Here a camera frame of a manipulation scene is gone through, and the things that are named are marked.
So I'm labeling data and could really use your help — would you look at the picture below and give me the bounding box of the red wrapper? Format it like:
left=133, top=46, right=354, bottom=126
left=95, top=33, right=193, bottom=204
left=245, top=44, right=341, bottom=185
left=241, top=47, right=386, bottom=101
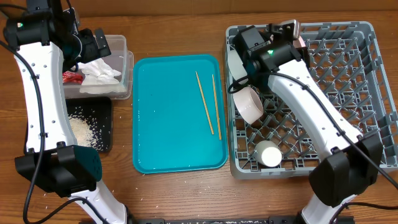
left=62, top=72, right=83, bottom=85

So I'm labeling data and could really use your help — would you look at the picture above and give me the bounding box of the small pink plate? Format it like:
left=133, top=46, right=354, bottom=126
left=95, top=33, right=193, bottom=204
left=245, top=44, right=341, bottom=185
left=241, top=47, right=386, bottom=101
left=233, top=86, right=264, bottom=124

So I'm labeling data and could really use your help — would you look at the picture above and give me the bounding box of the wooden chopstick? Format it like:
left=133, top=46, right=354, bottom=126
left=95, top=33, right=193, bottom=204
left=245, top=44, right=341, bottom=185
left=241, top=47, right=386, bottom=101
left=212, top=74, right=222, bottom=140
left=195, top=71, right=214, bottom=135

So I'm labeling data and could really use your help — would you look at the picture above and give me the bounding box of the small white bowl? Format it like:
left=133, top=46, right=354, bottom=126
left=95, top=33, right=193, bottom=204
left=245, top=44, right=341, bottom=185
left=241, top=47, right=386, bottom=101
left=227, top=50, right=248, bottom=86

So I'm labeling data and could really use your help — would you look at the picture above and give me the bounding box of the teal plastic tray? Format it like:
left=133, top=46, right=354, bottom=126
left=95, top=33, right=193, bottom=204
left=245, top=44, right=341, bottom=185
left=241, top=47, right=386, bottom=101
left=132, top=54, right=228, bottom=174

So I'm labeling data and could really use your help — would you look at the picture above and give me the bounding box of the large white plate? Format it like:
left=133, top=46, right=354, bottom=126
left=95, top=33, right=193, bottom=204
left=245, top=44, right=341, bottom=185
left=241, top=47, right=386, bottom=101
left=293, top=20, right=306, bottom=49

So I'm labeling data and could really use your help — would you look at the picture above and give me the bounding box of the clear plastic bin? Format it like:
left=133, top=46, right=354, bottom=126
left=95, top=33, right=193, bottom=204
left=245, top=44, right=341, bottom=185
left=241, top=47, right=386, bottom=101
left=63, top=35, right=134, bottom=100

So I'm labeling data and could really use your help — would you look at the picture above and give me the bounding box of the rice pile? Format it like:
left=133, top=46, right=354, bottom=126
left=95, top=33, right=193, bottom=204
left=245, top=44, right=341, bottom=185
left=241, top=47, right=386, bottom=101
left=68, top=106, right=104, bottom=151

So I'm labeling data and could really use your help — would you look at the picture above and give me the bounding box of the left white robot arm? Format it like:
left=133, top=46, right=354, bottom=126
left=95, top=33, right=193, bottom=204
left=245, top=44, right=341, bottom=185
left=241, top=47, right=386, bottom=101
left=1, top=0, right=135, bottom=223

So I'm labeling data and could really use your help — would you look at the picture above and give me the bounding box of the grey dish rack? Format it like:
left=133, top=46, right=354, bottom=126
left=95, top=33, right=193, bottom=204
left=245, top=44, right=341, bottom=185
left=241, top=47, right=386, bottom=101
left=228, top=21, right=397, bottom=179

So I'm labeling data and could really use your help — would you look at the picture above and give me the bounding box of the black tray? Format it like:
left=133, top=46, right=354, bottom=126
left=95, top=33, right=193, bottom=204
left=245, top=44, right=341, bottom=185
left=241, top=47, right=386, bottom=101
left=66, top=97, right=113, bottom=153

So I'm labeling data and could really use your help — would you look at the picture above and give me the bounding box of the crumpled white tissue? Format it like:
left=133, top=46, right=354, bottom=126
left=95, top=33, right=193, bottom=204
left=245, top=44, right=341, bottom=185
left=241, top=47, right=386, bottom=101
left=78, top=58, right=126, bottom=95

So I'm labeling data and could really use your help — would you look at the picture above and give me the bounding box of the white paper cup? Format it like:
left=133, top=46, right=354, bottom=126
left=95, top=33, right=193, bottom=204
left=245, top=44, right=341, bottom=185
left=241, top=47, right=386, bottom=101
left=254, top=141, right=282, bottom=167

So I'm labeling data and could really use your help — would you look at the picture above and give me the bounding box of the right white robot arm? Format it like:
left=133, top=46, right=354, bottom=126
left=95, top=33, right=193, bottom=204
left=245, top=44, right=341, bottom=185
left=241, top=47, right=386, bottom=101
left=227, top=20, right=386, bottom=223

